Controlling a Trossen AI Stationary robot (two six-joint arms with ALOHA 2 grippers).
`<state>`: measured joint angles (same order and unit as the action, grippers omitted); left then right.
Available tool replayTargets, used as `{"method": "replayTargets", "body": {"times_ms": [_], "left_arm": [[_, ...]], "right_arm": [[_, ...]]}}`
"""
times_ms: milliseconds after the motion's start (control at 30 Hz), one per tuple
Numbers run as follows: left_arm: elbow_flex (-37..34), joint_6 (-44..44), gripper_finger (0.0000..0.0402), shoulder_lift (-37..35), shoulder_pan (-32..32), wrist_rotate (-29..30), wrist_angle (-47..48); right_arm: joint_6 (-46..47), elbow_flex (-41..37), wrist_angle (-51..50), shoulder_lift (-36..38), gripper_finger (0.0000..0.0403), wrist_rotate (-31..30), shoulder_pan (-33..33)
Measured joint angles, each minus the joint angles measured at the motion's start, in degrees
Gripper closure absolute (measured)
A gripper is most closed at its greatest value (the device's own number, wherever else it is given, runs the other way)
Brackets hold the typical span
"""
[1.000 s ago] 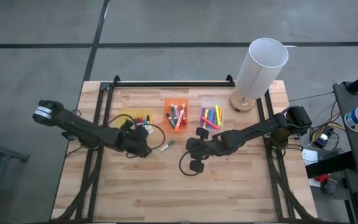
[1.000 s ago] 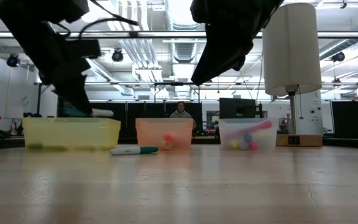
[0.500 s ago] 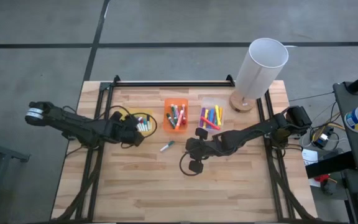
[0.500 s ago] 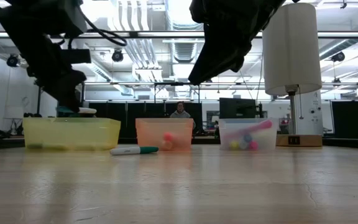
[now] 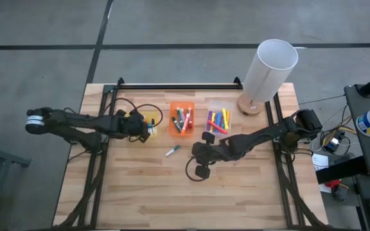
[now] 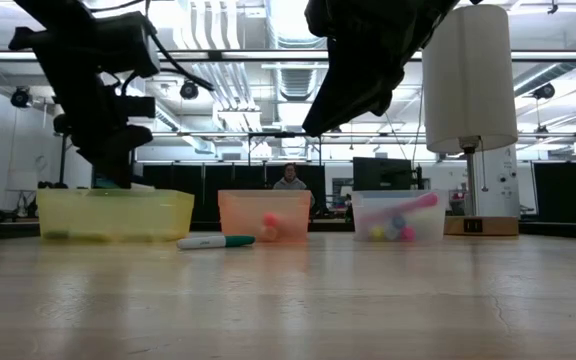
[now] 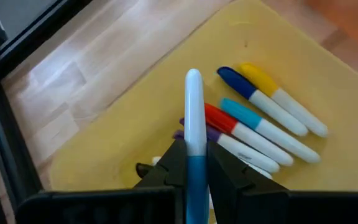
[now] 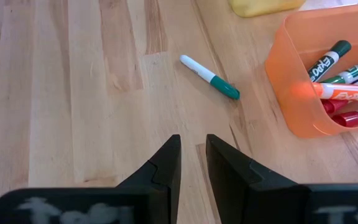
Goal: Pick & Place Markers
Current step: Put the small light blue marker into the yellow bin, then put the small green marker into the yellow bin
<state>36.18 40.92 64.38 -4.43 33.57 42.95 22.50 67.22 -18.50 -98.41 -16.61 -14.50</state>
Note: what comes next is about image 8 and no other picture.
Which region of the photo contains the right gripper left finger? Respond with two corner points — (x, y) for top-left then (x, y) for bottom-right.
(116, 134), (183, 224)

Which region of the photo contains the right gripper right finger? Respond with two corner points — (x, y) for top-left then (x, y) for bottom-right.
(205, 134), (311, 224)

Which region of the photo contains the red Expo marker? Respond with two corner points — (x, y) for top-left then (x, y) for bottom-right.
(331, 105), (358, 128)
(321, 98), (351, 114)

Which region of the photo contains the orange Expo marker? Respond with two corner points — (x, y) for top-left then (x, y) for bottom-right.
(312, 82), (358, 103)

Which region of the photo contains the dark green Expo marker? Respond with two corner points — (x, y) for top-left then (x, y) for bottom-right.
(308, 39), (352, 83)

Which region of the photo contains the orange translucent plastic bin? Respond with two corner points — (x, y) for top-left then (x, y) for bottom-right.
(264, 2), (358, 139)

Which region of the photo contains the green cap white marker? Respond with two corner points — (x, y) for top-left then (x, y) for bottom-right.
(179, 54), (241, 101)

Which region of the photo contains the yellow translucent plastic bin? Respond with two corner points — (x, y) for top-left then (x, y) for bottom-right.
(227, 0), (307, 18)

